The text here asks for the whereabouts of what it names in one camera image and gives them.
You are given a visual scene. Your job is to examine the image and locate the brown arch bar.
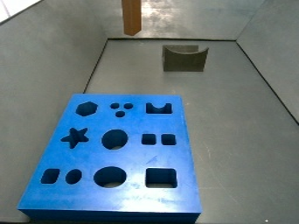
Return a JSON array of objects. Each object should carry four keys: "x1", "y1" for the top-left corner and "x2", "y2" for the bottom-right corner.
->
[{"x1": 122, "y1": 0, "x2": 142, "y2": 36}]

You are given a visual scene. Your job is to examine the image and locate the black curved fixture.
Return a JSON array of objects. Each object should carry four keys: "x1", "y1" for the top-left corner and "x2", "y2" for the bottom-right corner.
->
[{"x1": 163, "y1": 45, "x2": 210, "y2": 72}]

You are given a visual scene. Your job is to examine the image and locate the blue foam shape board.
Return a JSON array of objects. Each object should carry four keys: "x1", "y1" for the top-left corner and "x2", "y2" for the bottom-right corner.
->
[{"x1": 18, "y1": 94, "x2": 202, "y2": 224}]

